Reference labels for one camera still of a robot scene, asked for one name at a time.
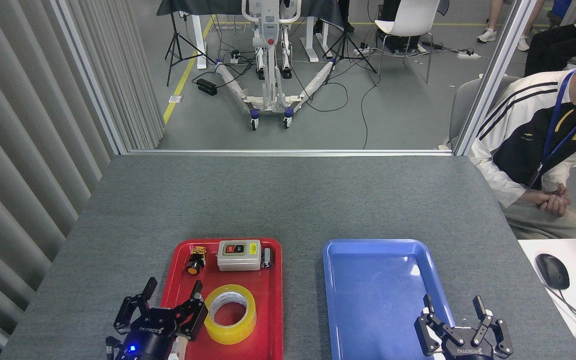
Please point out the person in black clothes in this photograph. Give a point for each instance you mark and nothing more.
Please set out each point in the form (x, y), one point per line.
(558, 47)

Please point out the grey switch box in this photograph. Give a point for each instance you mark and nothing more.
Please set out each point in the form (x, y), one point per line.
(238, 260)

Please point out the desk with black cloth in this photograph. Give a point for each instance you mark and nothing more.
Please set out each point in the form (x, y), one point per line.
(318, 10)

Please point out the person's right hand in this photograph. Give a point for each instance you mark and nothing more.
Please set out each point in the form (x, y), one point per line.
(558, 206)

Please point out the person in white shoes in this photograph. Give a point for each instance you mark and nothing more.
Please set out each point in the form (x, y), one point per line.
(488, 35)

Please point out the red plastic tray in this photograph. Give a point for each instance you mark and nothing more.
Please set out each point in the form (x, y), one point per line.
(268, 310)

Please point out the white plastic chair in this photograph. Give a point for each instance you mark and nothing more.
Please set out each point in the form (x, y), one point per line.
(408, 20)

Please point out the silver aluminium post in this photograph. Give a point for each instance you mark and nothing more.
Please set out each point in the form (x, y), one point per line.
(88, 75)
(498, 75)

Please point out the black tripod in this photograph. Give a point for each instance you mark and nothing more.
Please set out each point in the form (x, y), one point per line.
(175, 45)
(344, 45)

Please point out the grey vertical blinds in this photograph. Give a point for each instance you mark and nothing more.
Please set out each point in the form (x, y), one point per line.
(18, 125)

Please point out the grey office chair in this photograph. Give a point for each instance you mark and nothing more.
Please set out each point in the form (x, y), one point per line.
(465, 105)

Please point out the yellow roll of tape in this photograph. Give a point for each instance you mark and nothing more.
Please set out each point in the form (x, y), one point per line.
(213, 327)

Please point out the white floor label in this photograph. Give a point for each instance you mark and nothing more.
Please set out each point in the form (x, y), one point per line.
(175, 99)

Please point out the white stand on wheels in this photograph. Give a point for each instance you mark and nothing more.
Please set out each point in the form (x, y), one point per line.
(270, 60)

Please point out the blue plastic tray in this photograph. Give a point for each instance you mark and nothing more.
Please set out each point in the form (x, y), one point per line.
(378, 300)

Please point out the small metal cylinder part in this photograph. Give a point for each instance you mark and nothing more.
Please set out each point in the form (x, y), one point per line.
(267, 258)

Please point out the person's right forearm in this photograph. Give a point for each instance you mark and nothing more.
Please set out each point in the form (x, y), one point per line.
(532, 197)

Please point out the silver aluminium rail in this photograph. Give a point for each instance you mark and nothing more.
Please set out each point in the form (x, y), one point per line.
(288, 152)

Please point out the white power strip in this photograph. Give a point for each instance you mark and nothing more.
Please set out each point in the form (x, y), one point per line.
(468, 55)

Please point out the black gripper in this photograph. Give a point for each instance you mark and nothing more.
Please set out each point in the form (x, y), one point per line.
(148, 340)
(468, 352)

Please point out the black power adapter box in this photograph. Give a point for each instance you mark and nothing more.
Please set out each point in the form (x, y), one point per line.
(207, 87)

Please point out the person's left hand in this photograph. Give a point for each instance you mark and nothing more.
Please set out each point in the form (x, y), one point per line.
(561, 189)

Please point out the yellow black push button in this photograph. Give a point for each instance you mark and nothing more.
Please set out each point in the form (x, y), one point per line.
(195, 262)

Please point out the black computer mouse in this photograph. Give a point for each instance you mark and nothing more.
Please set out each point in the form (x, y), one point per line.
(552, 270)

